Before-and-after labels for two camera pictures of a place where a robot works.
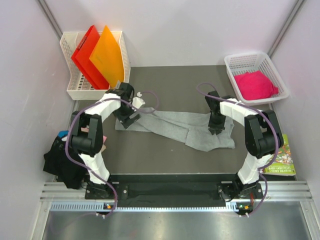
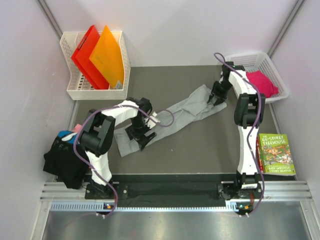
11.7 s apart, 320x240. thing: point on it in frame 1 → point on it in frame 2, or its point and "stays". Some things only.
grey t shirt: (191, 128) → (191, 106)
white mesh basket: (236, 64) stays
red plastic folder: (81, 58) stays
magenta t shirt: (255, 86) stays
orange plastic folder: (107, 58) stays
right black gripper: (218, 127) → (219, 97)
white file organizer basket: (79, 87) stays
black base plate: (174, 188) stays
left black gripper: (125, 120) → (140, 138)
